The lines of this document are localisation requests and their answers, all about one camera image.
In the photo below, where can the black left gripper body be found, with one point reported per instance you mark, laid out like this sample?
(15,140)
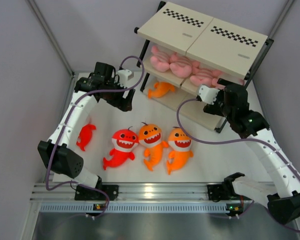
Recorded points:
(112,85)

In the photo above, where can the aluminium mounting rail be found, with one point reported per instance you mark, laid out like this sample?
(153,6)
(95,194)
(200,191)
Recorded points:
(131,192)

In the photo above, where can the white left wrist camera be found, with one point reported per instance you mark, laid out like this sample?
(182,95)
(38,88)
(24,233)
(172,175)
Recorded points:
(123,77)

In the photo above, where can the red shark plush centre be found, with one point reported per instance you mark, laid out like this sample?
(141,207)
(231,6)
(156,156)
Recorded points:
(124,142)

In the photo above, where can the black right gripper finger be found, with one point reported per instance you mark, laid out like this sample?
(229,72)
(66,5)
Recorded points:
(222,83)
(213,109)

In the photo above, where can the red shark plush left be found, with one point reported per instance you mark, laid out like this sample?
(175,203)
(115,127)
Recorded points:
(85,136)

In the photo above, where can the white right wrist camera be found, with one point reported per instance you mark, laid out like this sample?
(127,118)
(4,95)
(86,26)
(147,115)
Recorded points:
(206,94)

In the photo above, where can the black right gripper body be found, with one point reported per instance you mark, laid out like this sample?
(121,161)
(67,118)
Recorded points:
(220,98)

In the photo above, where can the beige three-tier shelf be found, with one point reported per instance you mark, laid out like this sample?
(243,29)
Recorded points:
(216,44)

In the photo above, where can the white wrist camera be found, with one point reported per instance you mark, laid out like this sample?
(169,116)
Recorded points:
(206,94)
(123,77)

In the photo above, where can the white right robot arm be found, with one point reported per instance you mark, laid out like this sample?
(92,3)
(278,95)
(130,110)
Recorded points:
(282,198)

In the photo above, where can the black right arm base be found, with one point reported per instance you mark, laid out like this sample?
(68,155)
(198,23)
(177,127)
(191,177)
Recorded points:
(219,192)

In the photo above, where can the pink striped plush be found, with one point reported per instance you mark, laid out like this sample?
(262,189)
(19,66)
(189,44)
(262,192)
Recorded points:
(231,78)
(182,66)
(161,60)
(205,76)

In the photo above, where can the red shark plush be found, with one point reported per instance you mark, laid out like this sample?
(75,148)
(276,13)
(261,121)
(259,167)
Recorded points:
(124,142)
(85,136)

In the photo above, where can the orange shark plush on shelf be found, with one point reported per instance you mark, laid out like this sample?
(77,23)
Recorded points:
(160,89)

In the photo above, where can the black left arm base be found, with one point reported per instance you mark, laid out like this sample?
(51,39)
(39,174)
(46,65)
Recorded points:
(84,194)

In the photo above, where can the orange shark plush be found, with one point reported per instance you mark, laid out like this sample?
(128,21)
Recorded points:
(181,152)
(150,137)
(160,89)

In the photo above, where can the grey slotted cable duct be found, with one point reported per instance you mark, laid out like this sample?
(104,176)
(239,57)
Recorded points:
(174,207)

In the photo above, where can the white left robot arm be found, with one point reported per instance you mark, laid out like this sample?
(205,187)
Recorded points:
(58,152)

